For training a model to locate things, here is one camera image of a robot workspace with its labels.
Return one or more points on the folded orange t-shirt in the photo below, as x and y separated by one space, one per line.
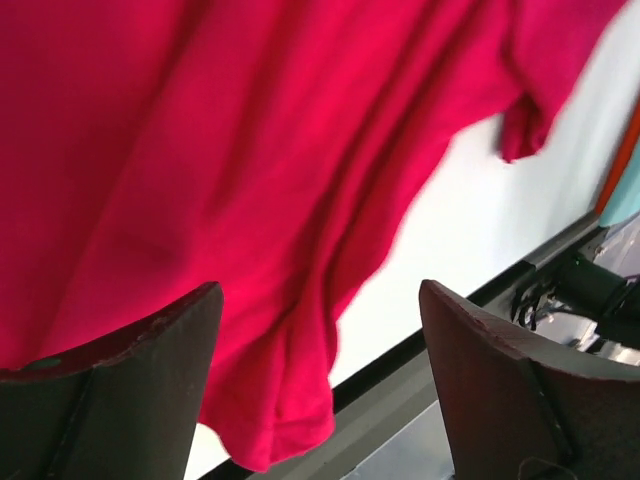
621 159

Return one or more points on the red t-shirt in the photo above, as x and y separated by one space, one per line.
148 147

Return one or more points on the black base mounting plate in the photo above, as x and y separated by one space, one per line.
389 420

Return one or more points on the folded teal t-shirt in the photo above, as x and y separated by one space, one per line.
624 202

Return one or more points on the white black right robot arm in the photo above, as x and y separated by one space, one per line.
579 304

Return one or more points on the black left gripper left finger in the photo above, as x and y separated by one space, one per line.
123 406

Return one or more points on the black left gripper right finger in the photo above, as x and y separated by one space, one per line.
519 406

